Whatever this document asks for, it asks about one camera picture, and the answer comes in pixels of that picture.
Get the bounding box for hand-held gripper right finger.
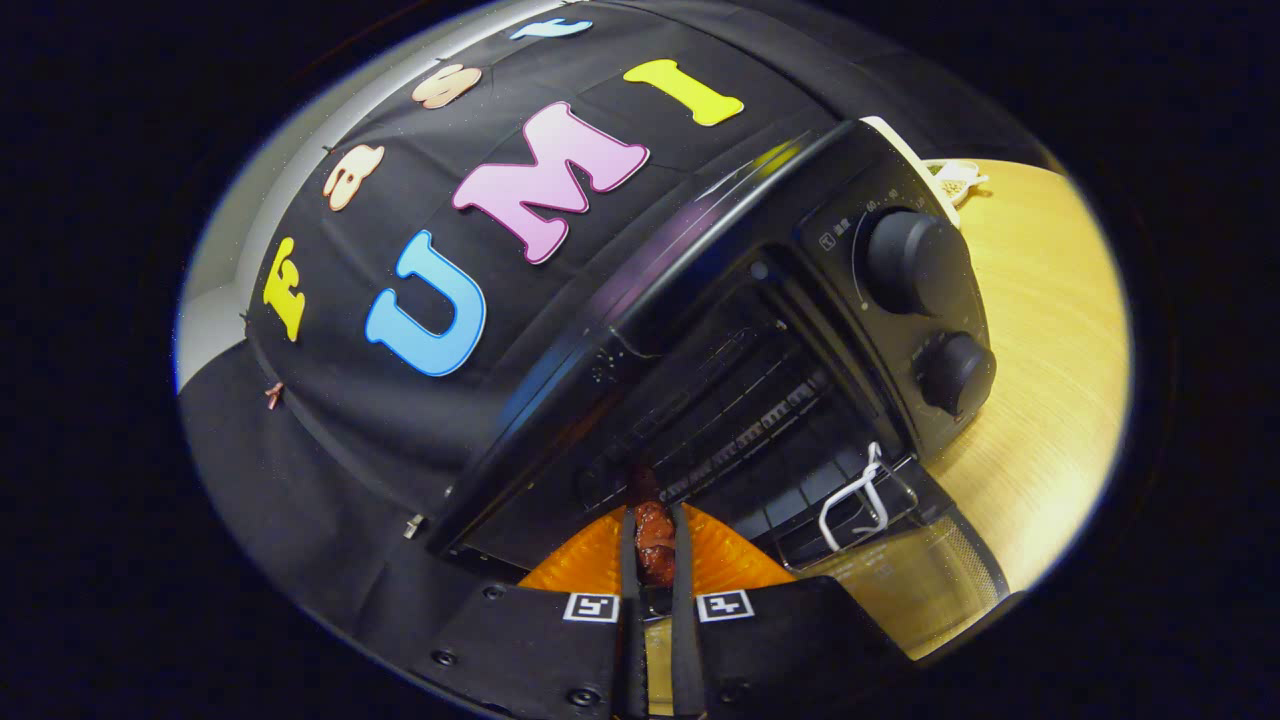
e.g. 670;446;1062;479
670;503;901;720

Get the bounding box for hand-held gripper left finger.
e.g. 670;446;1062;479
415;505;647;720

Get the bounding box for brown meat strip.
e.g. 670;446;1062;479
632;498;679;589

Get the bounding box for black toaster oven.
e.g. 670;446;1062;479
428;118;1011;661

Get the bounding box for black backdrop cloth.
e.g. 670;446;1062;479
178;0;1051;691

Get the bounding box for small white green object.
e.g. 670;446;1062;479
925;160;990;207

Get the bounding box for white countertop appliance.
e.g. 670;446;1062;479
860;115;963;229

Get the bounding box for white cable tie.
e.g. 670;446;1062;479
819;442;892;554

